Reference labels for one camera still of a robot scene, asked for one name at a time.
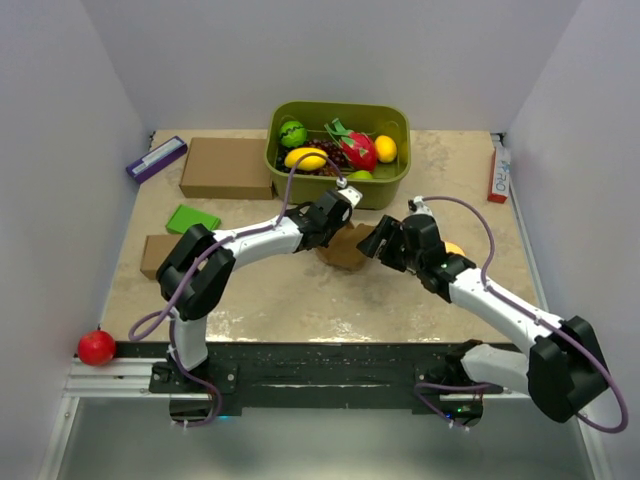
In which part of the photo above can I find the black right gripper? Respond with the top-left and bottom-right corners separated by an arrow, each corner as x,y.
356,215 -> 423,273

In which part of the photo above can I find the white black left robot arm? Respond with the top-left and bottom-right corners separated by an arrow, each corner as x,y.
156,187 -> 362,392

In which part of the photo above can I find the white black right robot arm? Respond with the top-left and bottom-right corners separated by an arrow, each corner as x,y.
357,213 -> 608,423

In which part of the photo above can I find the large closed cardboard box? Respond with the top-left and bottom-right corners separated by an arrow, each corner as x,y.
179,137 -> 273,200

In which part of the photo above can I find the red white toothpaste box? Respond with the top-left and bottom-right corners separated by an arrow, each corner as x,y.
487,145 -> 511,204

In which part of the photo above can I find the green small box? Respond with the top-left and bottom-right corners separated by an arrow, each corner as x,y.
165,204 -> 221,234

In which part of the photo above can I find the small brown cardboard box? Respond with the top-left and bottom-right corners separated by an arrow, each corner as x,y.
140,234 -> 181,280

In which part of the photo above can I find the purple rectangular box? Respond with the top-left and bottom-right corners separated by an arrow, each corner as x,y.
125,136 -> 188,184

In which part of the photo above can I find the green toy lime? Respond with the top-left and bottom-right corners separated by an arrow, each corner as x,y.
347,170 -> 374,180

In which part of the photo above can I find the olive green plastic bin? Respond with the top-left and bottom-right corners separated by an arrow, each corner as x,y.
264,100 -> 412,212

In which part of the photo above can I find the yellow toy mango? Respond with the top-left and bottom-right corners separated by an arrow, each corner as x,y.
284,147 -> 327,172

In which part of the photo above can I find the dark toy grapes bunch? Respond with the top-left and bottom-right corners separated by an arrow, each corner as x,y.
274,139 -> 353,176

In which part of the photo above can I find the round yellow sponge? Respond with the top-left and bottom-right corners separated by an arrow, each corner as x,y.
445,241 -> 465,256

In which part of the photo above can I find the pink toy dragon fruit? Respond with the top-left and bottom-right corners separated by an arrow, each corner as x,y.
324,118 -> 378,173

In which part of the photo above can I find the yellow toy lemon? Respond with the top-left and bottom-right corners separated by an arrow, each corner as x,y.
374,135 -> 398,164

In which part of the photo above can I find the green toy watermelon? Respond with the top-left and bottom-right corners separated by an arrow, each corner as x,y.
279,120 -> 308,149

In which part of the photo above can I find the red toy tomato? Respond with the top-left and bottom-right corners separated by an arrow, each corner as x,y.
77,330 -> 116,366

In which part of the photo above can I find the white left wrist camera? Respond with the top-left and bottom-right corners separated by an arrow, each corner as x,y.
337,186 -> 363,209

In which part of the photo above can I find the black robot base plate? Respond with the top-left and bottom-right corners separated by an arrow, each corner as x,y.
148,341 -> 504,417

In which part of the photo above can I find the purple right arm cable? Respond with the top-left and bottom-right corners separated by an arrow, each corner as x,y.
414,195 -> 629,434

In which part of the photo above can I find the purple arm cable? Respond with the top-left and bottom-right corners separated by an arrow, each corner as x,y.
128,152 -> 349,428
414,195 -> 629,434

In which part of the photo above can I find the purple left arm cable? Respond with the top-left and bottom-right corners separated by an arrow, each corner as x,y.
128,152 -> 349,428

